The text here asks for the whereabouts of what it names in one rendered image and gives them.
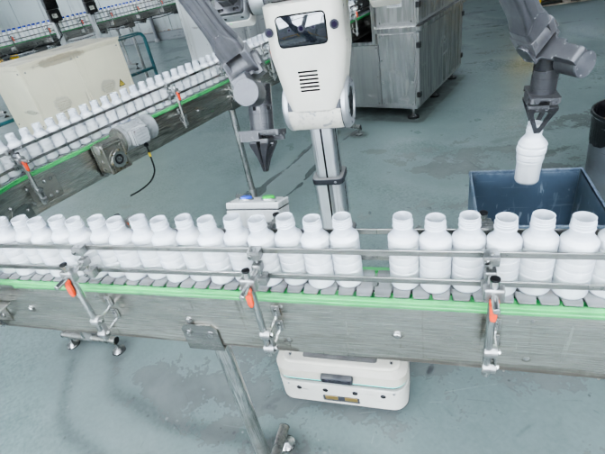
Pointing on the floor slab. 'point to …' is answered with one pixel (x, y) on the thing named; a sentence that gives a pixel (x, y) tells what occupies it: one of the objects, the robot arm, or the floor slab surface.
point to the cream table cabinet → (63, 79)
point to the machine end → (407, 53)
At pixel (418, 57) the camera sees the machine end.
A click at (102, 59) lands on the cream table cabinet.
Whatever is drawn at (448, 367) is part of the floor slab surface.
